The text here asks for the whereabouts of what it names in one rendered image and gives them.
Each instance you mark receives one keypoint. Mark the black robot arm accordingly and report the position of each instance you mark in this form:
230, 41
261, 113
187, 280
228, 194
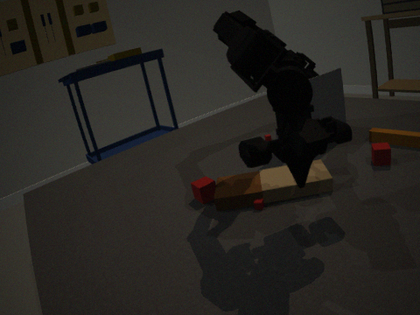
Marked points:
255, 52

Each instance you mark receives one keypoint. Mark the orange long flat board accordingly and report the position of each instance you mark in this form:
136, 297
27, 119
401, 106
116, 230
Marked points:
394, 136

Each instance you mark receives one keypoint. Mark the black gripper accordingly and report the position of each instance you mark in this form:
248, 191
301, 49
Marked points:
256, 151

